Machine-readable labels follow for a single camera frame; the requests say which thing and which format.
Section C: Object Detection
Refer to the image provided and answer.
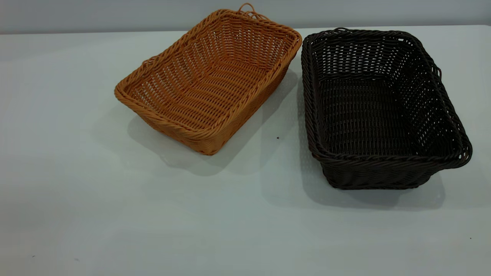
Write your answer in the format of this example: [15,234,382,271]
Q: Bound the orange-brown wicker basket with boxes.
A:
[114,3,303,156]

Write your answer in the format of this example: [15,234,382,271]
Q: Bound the dark brown wicker basket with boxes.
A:
[300,27,473,191]

